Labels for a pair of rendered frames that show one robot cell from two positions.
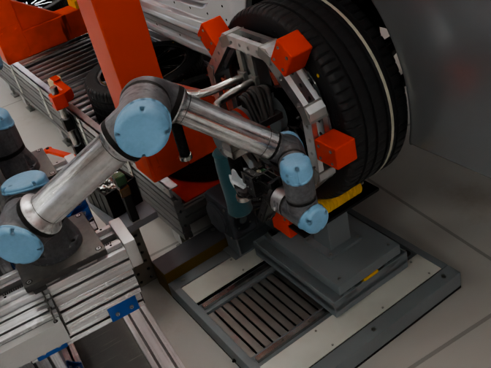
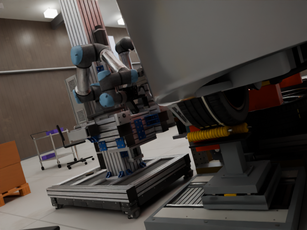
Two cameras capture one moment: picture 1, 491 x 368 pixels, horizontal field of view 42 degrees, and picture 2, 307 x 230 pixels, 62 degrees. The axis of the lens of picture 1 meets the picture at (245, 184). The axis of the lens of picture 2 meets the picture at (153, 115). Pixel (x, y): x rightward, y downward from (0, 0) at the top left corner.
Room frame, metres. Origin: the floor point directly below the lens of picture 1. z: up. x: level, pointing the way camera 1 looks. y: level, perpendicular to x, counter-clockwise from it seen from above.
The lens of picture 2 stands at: (0.80, -1.44, 0.75)
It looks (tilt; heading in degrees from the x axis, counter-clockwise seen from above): 2 degrees down; 63
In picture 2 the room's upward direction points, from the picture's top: 16 degrees counter-clockwise
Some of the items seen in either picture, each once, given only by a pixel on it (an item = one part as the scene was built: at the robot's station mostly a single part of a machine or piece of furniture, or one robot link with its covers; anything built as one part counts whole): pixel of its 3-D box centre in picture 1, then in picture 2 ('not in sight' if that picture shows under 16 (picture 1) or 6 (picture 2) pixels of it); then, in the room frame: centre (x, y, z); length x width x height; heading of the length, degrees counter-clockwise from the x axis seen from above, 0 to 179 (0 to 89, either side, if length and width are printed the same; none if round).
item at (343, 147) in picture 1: (335, 149); not in sight; (1.50, -0.27, 0.85); 0.09 x 0.08 x 0.07; 27
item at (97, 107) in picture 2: (48, 232); (103, 105); (1.42, 0.54, 0.87); 0.15 x 0.15 x 0.10
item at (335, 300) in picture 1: (327, 253); (244, 184); (1.90, -0.25, 0.13); 0.50 x 0.36 x 0.10; 27
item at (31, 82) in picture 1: (76, 120); not in sight; (3.33, 0.84, 0.28); 2.47 x 0.09 x 0.22; 27
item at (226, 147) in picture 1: (240, 142); (143, 80); (1.53, -0.01, 0.93); 0.09 x 0.05 x 0.05; 117
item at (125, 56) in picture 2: not in sight; (128, 66); (1.86, 0.85, 1.19); 0.15 x 0.12 x 0.55; 97
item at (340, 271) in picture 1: (329, 220); (233, 157); (1.86, -0.27, 0.32); 0.40 x 0.30 x 0.28; 27
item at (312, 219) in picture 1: (304, 212); (110, 98); (1.25, -0.12, 0.85); 0.11 x 0.08 x 0.09; 27
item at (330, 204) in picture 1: (329, 201); (207, 133); (1.72, -0.26, 0.51); 0.29 x 0.06 x 0.06; 117
